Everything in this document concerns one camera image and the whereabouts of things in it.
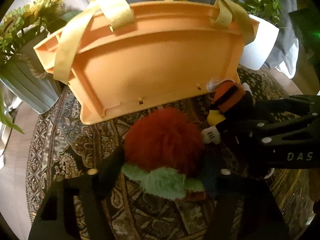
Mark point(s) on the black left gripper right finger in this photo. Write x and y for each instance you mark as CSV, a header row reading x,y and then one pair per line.
x,y
261,217

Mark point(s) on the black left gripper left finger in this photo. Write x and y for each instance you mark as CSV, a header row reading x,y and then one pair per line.
x,y
56,217

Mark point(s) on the black mouse plush toy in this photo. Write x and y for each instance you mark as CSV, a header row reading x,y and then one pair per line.
x,y
230,108

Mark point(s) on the red fluffy strawberry plush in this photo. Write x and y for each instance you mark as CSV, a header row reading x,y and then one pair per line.
x,y
161,150

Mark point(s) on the right human hand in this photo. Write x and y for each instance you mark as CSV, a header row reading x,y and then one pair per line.
x,y
314,188

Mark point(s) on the white plant pot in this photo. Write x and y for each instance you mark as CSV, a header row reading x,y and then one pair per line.
x,y
256,53

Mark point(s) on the green potted plant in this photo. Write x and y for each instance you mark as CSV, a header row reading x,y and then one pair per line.
x,y
269,10

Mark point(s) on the grey ribbed vase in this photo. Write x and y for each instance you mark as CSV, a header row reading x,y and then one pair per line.
x,y
25,76

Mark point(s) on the orange plastic storage crate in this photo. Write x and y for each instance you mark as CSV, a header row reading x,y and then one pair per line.
x,y
107,88

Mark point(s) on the sunflower bouquet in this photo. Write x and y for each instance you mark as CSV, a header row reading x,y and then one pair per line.
x,y
23,24

